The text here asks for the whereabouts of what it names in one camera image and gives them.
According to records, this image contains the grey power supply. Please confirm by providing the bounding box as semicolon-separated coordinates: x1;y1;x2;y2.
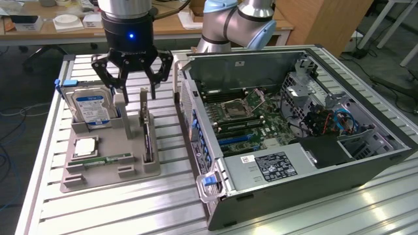
221;143;318;191

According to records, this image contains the black power adapter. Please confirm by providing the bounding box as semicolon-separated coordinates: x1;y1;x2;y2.
351;47;370;59

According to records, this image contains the green motherboard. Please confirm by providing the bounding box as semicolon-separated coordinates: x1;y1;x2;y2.
197;82;296;157

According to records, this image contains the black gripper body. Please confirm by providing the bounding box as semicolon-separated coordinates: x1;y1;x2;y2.
100;14;157;72

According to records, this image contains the wooden cabinet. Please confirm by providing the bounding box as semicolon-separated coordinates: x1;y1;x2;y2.
274;0;375;57

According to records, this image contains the white table frame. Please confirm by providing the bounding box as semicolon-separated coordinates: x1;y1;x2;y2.
355;0;418;67

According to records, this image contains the wooden desk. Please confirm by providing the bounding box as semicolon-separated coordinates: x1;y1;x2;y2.
0;0;295;53

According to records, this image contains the black office chair base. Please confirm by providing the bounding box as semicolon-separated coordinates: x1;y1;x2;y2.
18;43;99;73

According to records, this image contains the silver perforated disk bay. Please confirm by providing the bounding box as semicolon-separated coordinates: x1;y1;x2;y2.
279;57;330;110

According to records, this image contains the green RAM stick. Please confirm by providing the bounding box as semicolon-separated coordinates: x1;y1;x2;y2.
68;153;132;168

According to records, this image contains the white round-topped box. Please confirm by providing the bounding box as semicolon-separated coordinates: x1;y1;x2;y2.
53;14;85;33

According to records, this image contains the black RAM stick with label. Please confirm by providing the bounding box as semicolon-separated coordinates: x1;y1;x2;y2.
216;117;266;132

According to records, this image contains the black open PC case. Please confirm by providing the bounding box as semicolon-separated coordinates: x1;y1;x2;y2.
172;47;418;232

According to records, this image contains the brown cardboard box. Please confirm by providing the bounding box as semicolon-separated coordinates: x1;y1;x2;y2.
188;0;207;17

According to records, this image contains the blue wire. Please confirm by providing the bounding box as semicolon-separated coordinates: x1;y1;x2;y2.
334;107;359;135

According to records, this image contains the white paper stack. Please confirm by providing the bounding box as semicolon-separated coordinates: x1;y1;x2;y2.
177;11;205;30

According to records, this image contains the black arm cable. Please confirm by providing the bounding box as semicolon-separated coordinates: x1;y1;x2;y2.
152;0;192;20

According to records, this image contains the metal socket cover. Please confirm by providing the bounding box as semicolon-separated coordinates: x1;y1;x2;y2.
244;88;266;109

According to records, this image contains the grey parts rack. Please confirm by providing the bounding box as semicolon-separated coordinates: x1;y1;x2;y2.
60;87;161;194

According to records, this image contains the white box with dark lid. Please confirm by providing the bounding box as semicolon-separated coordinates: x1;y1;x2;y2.
12;15;44;32

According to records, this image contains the CPU socket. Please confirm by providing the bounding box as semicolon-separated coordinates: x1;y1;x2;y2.
220;99;254;120

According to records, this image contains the dark chair base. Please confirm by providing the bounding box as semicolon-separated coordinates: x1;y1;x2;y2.
368;73;418;98

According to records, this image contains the graphics card with metal bracket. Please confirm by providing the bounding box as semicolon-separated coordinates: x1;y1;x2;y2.
137;87;156;164

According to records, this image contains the blue expansion slot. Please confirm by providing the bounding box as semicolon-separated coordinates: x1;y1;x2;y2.
217;134;258;145

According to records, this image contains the small white labelled box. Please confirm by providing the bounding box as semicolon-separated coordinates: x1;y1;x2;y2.
81;14;104;29

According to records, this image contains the red wire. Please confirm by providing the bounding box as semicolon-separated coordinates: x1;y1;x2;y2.
322;110;334;135

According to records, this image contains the silver CPU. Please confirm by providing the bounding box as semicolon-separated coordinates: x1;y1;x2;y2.
73;139;97;157

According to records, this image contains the hard disk in blue caddy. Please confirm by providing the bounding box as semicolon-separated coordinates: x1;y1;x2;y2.
53;77;115;129

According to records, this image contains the silver slanted disk bay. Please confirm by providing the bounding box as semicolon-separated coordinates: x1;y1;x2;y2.
335;127;395;161

